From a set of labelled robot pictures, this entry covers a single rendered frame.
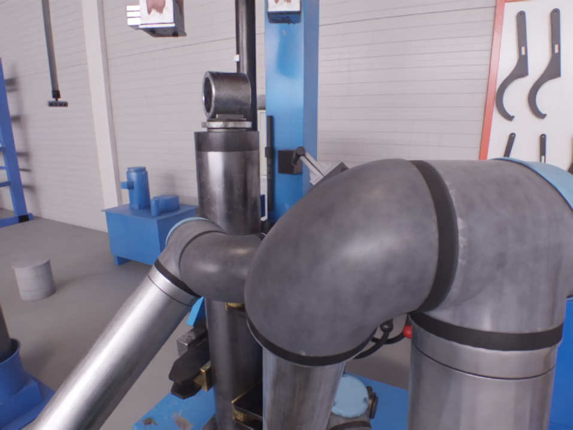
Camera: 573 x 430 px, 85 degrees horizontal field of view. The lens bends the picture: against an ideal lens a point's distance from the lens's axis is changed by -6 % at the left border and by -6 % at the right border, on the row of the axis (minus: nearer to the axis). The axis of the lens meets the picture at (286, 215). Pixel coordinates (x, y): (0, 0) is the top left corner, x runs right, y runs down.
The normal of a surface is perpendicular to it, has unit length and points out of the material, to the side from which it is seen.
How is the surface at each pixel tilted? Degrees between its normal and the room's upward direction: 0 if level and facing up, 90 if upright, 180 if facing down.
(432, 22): 90
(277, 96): 90
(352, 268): 81
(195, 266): 72
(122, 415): 0
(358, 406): 19
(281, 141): 90
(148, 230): 90
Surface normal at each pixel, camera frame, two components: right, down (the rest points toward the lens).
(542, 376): 0.34, 0.07
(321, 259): -0.39, -0.08
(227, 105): 0.41, 0.62
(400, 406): 0.00, -0.97
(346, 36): -0.45, 0.23
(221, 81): 0.39, -0.30
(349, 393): 0.04, -0.83
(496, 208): 0.10, -0.34
